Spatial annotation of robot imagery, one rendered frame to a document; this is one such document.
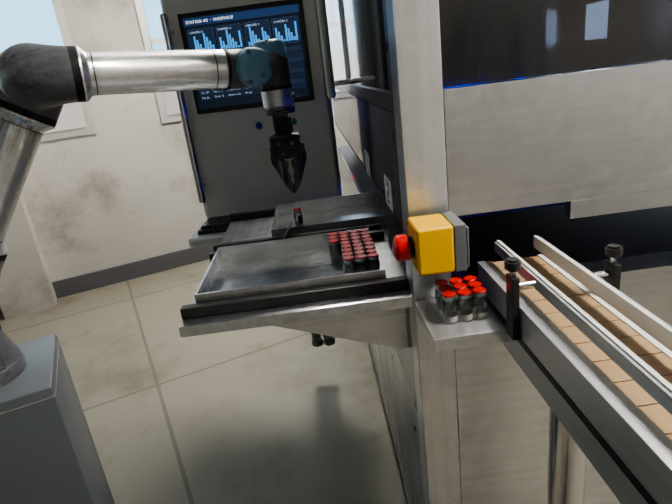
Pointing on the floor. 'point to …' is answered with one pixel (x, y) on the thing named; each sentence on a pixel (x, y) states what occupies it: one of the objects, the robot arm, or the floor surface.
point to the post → (445, 443)
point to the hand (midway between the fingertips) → (293, 187)
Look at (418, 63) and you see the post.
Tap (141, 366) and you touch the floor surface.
